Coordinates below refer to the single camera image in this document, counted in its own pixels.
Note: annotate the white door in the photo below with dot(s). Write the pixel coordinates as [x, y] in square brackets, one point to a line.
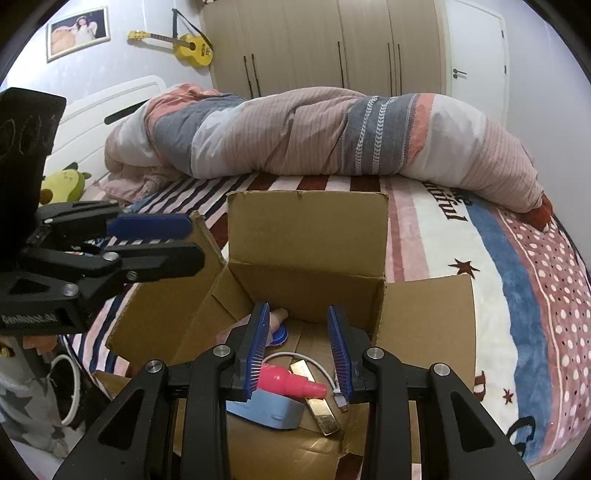
[478, 58]

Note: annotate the rolled striped duvet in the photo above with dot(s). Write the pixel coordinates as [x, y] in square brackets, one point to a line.
[206, 134]

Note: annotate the striped plush blanket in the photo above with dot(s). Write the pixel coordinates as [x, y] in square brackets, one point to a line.
[435, 232]

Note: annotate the framed photo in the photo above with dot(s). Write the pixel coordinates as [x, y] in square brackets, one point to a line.
[76, 33]

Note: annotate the pink polka dot bedsheet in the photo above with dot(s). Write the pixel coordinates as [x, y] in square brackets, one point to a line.
[548, 293]

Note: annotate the gold rectangular bar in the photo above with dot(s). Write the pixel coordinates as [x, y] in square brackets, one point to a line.
[319, 408]

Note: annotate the pink spray bottle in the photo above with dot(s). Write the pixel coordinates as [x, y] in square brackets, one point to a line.
[280, 381]

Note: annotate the green plush toy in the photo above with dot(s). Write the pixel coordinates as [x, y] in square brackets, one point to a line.
[66, 185]

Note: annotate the brown cardboard box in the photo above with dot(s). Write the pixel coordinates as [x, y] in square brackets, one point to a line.
[302, 251]

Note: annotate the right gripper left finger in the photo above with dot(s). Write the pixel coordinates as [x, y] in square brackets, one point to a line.
[169, 422]

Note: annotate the wooden wardrobe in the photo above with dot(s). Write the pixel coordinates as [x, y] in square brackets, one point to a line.
[385, 48]

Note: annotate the white bed headboard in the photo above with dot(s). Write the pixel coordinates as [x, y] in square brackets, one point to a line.
[86, 124]

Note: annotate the yellow ukulele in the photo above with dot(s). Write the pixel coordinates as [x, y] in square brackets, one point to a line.
[196, 49]

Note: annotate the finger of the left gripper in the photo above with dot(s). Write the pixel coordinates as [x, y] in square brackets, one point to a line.
[74, 223]
[46, 291]

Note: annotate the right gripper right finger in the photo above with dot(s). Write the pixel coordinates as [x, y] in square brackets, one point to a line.
[457, 436]

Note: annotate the blue square speaker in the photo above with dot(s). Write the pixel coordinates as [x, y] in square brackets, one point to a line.
[269, 410]

